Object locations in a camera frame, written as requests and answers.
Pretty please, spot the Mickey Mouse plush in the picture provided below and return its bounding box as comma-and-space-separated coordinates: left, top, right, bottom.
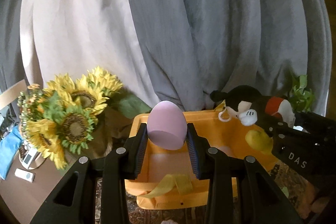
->
210, 85, 295, 155

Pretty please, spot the beige curtain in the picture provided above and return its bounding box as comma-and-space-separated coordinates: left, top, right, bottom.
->
20, 0, 159, 106

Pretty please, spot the orange plastic crate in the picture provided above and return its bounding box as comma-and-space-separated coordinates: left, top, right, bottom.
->
125, 110, 277, 210

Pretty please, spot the pink egg toy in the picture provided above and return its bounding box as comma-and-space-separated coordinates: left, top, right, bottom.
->
147, 101, 187, 150

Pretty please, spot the blue cloth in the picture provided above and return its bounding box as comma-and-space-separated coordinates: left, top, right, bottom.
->
0, 126, 23, 180

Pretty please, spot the white remote control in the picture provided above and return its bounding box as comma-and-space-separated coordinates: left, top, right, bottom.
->
14, 168, 35, 182

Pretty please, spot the green plant white pot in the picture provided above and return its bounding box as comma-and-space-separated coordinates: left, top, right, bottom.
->
288, 74, 315, 113

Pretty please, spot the patterned oriental rug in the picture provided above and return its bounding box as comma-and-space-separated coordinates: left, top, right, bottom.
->
94, 157, 332, 224

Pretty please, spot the sunflower bouquet in vase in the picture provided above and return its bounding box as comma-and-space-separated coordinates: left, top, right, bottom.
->
18, 67, 151, 169

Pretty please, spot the grey curtain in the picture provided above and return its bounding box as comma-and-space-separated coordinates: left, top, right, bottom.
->
1, 0, 332, 114

